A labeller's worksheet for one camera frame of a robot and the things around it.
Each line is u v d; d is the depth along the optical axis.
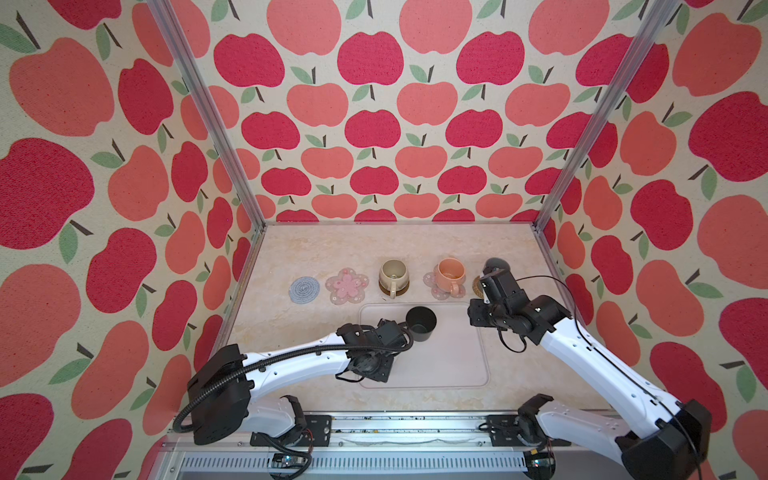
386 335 0.62
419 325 0.91
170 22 0.71
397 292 0.96
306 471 0.69
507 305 0.58
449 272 1.02
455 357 0.88
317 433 0.74
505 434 0.73
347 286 1.02
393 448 0.73
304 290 1.01
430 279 1.04
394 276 0.99
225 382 0.41
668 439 0.38
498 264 0.95
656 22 0.70
